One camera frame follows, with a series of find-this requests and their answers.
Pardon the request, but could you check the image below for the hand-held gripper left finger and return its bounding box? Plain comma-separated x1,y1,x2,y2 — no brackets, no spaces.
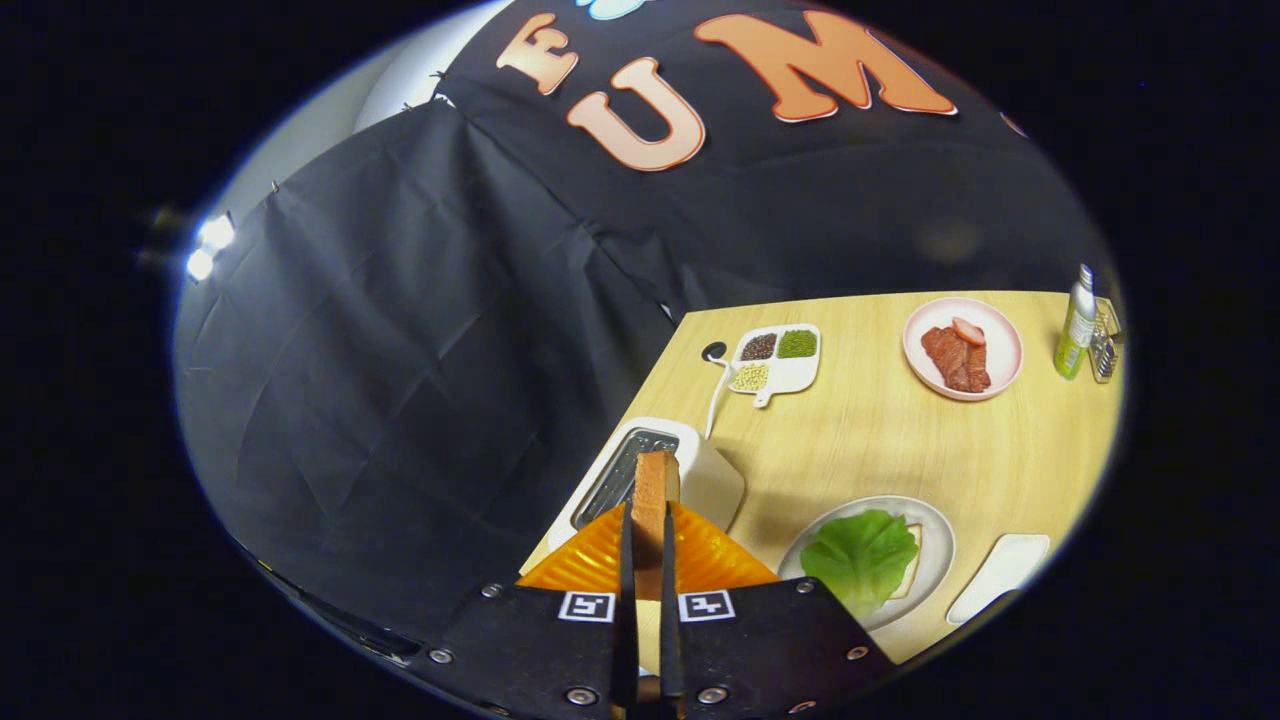
405,503,641,720

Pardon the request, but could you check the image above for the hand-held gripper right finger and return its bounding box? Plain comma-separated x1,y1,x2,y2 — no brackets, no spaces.
658,503,896,720

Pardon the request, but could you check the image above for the toasted bread slice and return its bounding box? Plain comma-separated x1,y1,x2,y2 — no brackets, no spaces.
630,450,683,601

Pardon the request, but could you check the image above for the green lettuce leaf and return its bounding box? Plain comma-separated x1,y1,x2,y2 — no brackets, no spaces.
800,509,919,618

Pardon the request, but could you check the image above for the white toaster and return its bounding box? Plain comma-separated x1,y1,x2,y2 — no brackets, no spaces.
545,417,746,556

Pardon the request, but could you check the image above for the white bread slice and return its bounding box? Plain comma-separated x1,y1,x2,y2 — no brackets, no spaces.
890,522,924,601

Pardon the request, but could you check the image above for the white round plate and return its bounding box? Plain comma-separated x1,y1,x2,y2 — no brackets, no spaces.
777,495,956,632

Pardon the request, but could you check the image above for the white divided seasoning dish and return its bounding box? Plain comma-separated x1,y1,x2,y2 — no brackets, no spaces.
727,323,822,409

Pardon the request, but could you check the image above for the white square plate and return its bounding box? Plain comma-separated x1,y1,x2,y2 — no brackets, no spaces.
946,533,1052,627

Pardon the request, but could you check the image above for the black backdrop cloth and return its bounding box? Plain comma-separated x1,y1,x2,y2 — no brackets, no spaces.
175,0,1111,651

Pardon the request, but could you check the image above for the brown meat piece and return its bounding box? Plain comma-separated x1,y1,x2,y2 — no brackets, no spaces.
921,325,992,393

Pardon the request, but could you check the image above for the pink plate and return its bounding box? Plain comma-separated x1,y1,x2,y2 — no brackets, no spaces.
902,297,1024,402

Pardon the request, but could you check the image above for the green and silver bottle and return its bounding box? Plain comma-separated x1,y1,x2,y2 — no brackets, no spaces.
1054,264,1098,381

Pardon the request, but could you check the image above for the white toaster cable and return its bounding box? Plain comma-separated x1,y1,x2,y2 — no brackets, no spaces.
702,341,736,441

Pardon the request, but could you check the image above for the metal wire basket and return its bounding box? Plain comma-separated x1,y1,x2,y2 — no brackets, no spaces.
1088,297,1127,384

